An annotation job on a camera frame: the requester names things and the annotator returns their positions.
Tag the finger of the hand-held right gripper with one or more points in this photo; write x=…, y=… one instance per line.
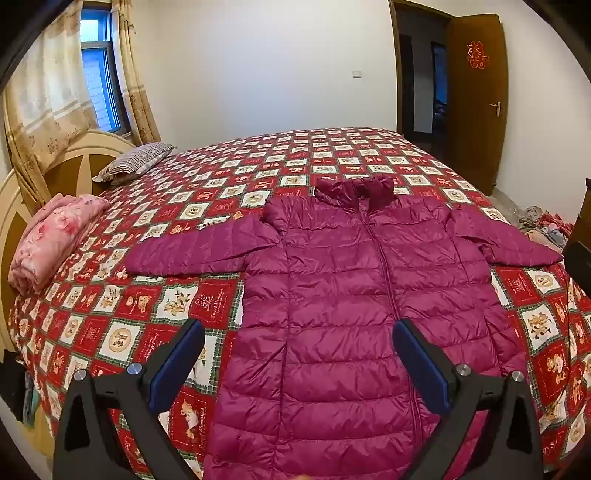
x=581, y=258

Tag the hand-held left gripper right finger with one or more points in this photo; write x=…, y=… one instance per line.
x=422, y=364

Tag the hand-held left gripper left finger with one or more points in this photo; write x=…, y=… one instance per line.
x=178, y=364

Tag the magenta puffer jacket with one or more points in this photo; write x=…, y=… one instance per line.
x=332, y=286

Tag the pile of clothes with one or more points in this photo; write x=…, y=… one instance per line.
x=542, y=226

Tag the brown wooden cabinet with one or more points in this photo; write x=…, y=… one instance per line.
x=585, y=207

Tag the brown wooden door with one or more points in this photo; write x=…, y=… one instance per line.
x=475, y=138

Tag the pink floral folded blanket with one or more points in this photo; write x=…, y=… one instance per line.
x=51, y=235

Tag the red patchwork bed quilt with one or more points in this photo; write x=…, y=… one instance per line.
x=258, y=184

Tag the striped grey pillow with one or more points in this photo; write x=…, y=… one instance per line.
x=134, y=161

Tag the red paper door decoration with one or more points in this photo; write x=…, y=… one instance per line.
x=478, y=54

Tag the cream wooden headboard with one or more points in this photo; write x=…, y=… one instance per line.
x=69, y=161

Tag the beige floral curtain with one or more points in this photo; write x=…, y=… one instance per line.
x=136, y=83
x=51, y=92

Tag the blue-framed window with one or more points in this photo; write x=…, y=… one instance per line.
x=99, y=78

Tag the brown wooden door frame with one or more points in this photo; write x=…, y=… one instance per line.
x=394, y=69

